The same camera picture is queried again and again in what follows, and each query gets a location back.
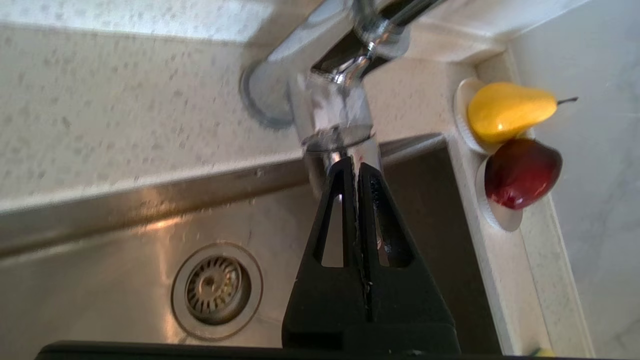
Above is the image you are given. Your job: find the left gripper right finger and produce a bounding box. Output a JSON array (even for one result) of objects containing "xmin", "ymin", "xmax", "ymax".
[{"xmin": 358, "ymin": 162, "xmax": 461, "ymax": 355}]

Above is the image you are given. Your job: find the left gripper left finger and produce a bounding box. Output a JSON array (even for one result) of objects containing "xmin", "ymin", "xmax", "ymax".
[{"xmin": 281, "ymin": 156, "xmax": 371, "ymax": 351}]

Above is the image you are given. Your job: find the chrome gooseneck faucet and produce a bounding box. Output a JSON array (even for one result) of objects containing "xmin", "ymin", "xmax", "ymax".
[{"xmin": 240, "ymin": 0, "xmax": 451, "ymax": 201}]

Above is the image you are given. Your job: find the stainless steel sink basin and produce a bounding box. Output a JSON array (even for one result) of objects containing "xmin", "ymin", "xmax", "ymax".
[{"xmin": 0, "ymin": 132, "xmax": 506, "ymax": 360}]

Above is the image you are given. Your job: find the round metal drain strainer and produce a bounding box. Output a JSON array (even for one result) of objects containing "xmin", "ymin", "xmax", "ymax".
[{"xmin": 171, "ymin": 242, "xmax": 264, "ymax": 342}]

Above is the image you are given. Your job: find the small white dish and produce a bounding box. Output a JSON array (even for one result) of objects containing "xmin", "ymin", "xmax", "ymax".
[
  {"xmin": 475, "ymin": 155, "xmax": 526, "ymax": 233},
  {"xmin": 452, "ymin": 76, "xmax": 536, "ymax": 156}
]

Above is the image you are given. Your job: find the dark red apple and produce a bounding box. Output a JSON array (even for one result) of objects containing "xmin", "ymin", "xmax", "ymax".
[{"xmin": 484, "ymin": 138, "xmax": 563, "ymax": 211}]

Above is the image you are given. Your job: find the yellow pear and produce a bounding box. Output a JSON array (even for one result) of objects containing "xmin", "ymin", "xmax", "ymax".
[{"xmin": 467, "ymin": 81, "xmax": 579, "ymax": 147}]

